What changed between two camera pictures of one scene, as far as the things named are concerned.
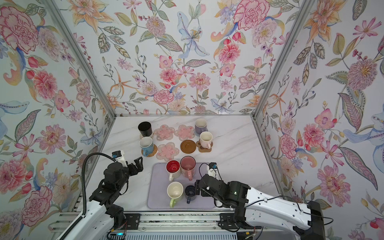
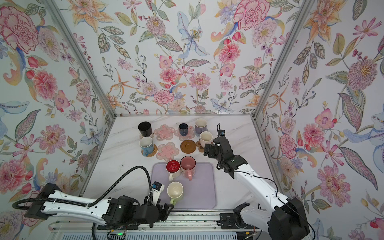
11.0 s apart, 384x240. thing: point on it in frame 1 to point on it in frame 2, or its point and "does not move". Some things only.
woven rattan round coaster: x=155 y=150 does not move
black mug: x=145 y=128 does not move
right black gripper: x=197 y=186 to x=212 y=149
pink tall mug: x=188 y=165 does not move
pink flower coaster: x=164 y=132 does not move
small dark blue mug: x=190 y=193 to x=183 y=129
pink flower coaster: x=184 y=132 does not move
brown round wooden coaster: x=188 y=146 does not move
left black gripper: x=140 y=167 to x=162 y=210
